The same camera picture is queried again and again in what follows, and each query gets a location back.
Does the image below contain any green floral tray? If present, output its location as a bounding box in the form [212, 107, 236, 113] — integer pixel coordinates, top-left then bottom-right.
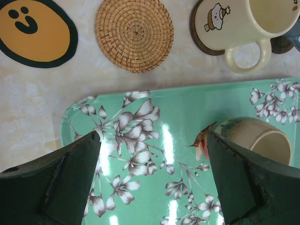
[60, 78, 300, 225]

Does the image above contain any yellow mug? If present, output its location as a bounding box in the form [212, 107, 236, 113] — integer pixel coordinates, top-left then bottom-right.
[195, 0, 300, 74]

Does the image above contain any dark reddish wooden coaster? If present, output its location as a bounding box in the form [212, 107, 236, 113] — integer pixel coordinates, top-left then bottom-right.
[189, 0, 225, 56]

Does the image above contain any dark brown wooden coaster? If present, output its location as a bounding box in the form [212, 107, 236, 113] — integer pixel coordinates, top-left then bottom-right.
[270, 36, 294, 54]

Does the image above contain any woven rattan coaster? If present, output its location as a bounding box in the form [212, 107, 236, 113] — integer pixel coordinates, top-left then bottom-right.
[95, 0, 174, 73]

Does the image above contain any small blue-grey cup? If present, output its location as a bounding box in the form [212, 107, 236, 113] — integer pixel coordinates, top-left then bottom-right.
[282, 18, 300, 51]

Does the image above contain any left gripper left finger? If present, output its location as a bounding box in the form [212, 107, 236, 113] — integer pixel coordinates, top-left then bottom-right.
[0, 131, 101, 225]

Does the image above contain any beige mug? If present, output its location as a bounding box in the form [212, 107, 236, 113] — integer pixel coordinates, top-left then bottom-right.
[214, 117, 292, 165]

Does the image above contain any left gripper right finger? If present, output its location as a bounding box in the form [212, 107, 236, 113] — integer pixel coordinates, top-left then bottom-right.
[207, 132, 300, 225]

